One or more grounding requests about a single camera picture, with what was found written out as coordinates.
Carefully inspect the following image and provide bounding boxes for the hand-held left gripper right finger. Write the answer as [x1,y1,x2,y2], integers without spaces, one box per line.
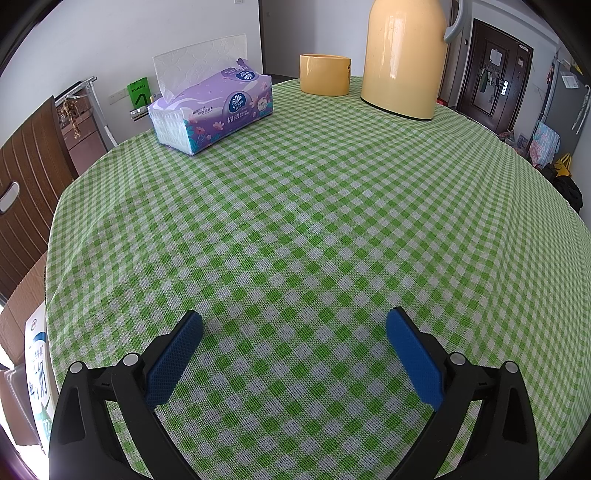
[385,307,541,480]

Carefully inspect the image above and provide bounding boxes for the brown cardboard box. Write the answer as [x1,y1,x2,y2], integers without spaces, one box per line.
[0,251,49,446]

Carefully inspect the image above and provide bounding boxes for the yellow thermos jug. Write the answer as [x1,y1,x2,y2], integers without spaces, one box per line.
[360,0,472,122]

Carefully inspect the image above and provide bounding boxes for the dark brown entrance door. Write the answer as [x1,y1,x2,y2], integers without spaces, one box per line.
[457,18,534,134]

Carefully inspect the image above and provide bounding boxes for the bunch of dried plants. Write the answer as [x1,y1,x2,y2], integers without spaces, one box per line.
[58,98,82,139]

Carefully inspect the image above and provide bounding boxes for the yellow cup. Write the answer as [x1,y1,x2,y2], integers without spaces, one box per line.
[299,54,352,97]

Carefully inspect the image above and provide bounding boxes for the metal drying rack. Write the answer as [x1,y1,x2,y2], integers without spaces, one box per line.
[53,76,116,149]

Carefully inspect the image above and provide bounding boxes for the black bag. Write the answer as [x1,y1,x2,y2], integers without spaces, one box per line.
[542,164,583,213]

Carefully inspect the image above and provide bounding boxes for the grey fridge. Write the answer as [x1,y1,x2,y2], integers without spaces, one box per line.
[538,69,591,158]

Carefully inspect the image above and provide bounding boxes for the brown chair with pink seat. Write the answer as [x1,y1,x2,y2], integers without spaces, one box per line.
[0,97,80,301]

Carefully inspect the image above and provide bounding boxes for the green paper bag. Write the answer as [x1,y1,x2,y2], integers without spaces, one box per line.
[128,78,151,112]

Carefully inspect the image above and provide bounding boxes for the green checked tablecloth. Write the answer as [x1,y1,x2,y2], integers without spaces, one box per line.
[44,76,591,480]

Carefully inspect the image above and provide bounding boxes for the white milk carton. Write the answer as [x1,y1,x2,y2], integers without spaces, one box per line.
[25,302,59,457]

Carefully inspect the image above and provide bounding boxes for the pastel printed bag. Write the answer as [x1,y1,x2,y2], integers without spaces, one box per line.
[529,121,560,167]

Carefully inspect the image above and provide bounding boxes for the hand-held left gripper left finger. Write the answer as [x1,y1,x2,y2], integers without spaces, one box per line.
[48,310,205,480]

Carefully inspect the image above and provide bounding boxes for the purple tissue pack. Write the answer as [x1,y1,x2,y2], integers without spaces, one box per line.
[148,34,274,156]

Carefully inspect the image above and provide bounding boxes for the white folded umbrella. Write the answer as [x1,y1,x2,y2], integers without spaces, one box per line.
[571,85,591,136]

